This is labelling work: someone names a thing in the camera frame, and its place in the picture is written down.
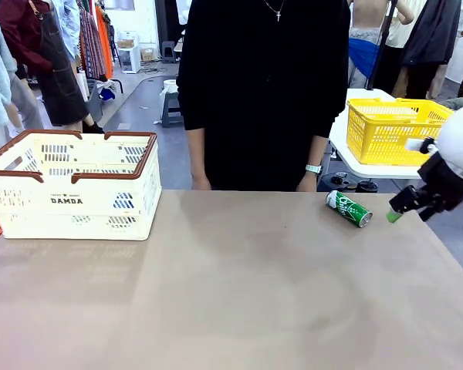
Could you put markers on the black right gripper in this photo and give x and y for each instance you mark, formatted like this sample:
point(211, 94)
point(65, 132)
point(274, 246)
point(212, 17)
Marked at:
point(445, 181)

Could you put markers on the dark green drink can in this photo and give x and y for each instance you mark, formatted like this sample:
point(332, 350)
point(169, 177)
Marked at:
point(349, 210)

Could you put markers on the blue drink can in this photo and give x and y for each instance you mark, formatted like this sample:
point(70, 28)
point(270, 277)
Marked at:
point(123, 200)

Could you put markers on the person's left forearm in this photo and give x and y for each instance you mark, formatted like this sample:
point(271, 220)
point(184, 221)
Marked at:
point(317, 152)

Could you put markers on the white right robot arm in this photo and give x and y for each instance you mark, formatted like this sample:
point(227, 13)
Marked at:
point(461, 135)

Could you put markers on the person's right forearm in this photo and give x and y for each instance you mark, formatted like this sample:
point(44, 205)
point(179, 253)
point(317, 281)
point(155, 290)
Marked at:
point(197, 154)

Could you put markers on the yellow plastic shopping basket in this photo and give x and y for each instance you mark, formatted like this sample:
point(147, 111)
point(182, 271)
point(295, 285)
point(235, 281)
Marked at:
point(374, 135)

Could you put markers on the cream shopping basket brown rim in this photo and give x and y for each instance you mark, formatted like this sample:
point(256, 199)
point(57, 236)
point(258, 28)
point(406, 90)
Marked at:
point(81, 210)

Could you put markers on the person's left hand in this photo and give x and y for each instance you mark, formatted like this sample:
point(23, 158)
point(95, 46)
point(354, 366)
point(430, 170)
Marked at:
point(308, 183)

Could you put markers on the person's right hand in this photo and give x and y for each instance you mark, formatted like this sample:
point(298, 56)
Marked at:
point(201, 184)

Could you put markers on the black round floor object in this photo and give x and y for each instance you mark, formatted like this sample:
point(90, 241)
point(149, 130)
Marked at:
point(366, 187)

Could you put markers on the white side table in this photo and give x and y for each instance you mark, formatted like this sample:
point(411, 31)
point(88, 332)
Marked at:
point(339, 150)

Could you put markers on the white wristwatch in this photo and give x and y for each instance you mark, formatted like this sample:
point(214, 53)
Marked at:
point(313, 169)

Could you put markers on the black tripod pole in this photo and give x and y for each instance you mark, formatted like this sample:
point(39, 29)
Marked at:
point(382, 38)

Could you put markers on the black hanging jacket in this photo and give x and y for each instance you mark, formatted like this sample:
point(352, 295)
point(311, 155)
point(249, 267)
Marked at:
point(432, 34)

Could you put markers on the person in black sweater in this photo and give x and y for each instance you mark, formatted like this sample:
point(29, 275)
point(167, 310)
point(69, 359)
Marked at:
point(262, 96)

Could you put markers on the grey step stool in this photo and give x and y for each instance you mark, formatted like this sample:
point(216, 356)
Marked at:
point(171, 109)

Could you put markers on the white paper roll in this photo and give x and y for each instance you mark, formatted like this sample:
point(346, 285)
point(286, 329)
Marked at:
point(171, 86)

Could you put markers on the black plastic stool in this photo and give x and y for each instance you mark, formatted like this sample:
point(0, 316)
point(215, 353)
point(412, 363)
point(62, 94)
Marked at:
point(168, 52)

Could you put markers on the brown cardboard box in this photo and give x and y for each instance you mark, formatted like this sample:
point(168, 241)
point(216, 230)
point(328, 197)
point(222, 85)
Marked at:
point(147, 54)

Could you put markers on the small white cabinet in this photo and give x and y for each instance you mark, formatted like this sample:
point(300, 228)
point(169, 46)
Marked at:
point(131, 58)

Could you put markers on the blue cloth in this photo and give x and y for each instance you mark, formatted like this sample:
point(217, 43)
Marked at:
point(107, 93)

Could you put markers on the small cardboard box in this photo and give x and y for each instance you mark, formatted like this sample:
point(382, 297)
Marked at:
point(126, 43)

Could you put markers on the orange hanging garment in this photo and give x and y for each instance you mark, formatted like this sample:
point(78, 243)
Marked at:
point(105, 42)

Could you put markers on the striped patterned hanging garment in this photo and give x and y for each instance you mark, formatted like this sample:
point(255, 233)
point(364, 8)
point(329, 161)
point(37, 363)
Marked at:
point(90, 46)

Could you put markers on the mannequin maroon shirt dark apron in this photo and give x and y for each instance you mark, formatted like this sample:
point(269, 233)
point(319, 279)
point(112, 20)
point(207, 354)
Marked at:
point(58, 81)

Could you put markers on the light blue hanging shirt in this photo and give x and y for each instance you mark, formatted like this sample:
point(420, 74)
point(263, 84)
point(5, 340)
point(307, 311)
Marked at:
point(69, 23)

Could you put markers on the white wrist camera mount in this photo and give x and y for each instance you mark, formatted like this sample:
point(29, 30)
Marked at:
point(418, 145)

